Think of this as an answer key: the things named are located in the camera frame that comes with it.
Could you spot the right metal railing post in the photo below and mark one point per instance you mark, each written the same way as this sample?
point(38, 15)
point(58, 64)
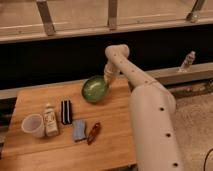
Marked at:
point(194, 13)

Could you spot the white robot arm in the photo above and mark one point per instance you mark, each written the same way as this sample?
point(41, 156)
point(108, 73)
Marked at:
point(151, 105)

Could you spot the blue sponge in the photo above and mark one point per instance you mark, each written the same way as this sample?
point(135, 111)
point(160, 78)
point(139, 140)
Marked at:
point(79, 127)

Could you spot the clear plastic water bottle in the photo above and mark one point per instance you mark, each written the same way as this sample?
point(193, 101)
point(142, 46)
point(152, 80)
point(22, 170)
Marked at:
point(188, 61)

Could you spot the red brown utensil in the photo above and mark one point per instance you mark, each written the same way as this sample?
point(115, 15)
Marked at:
point(93, 133)

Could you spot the metal railing post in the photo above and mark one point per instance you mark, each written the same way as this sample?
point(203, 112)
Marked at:
point(194, 13)
point(112, 14)
point(44, 12)

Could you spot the translucent plastic cup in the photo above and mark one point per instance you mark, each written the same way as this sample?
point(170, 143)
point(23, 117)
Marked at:
point(33, 124)

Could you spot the middle metal railing post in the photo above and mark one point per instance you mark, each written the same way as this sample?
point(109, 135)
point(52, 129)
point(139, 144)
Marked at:
point(112, 14)

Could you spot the left metal railing post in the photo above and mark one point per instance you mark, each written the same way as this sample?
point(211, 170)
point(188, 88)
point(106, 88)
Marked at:
point(44, 12)

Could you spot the green ceramic bowl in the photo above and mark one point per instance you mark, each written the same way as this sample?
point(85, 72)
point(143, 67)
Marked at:
point(95, 89)

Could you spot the black striped block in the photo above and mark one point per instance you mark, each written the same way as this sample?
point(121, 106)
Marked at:
point(66, 112)

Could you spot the small white bottle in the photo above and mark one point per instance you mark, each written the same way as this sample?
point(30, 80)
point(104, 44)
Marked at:
point(50, 121)

